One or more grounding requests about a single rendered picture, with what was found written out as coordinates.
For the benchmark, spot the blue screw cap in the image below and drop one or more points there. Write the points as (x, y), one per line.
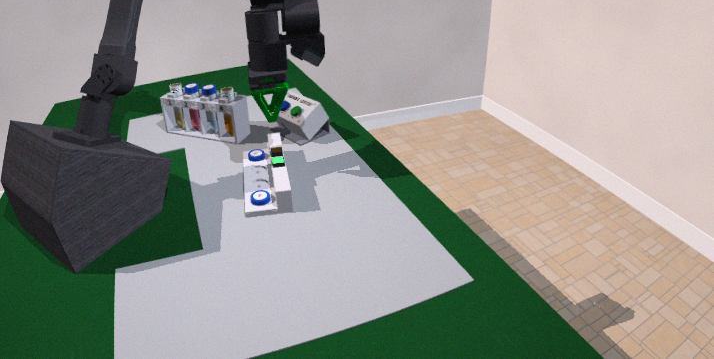
(260, 198)
(256, 155)
(208, 89)
(191, 88)

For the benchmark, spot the white four-tube rack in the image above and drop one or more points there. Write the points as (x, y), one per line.
(237, 108)

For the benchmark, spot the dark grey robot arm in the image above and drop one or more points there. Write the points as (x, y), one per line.
(114, 68)

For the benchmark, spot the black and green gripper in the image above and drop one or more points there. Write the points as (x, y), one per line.
(257, 70)

